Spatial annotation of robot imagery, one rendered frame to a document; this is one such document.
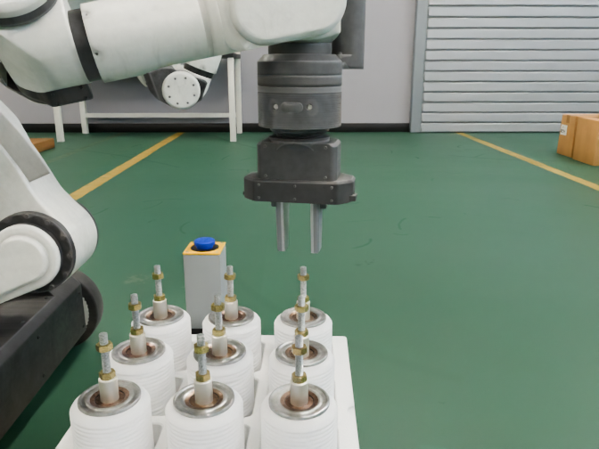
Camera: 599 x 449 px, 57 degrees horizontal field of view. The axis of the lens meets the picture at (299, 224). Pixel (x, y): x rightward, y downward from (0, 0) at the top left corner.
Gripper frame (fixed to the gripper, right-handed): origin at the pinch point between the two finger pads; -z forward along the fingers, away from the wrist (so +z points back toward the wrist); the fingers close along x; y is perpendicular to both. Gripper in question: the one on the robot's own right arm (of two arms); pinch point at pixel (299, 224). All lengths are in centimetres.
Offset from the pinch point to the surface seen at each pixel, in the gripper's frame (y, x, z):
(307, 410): -2.1, 1.4, -22.4
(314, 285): 98, -14, -48
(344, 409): 9.7, 4.8, -29.9
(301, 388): -1.0, 0.5, -20.3
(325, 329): 21.1, 0.4, -23.4
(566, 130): 388, 131, -29
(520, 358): 63, 40, -48
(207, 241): 36.1, -24.4, -14.9
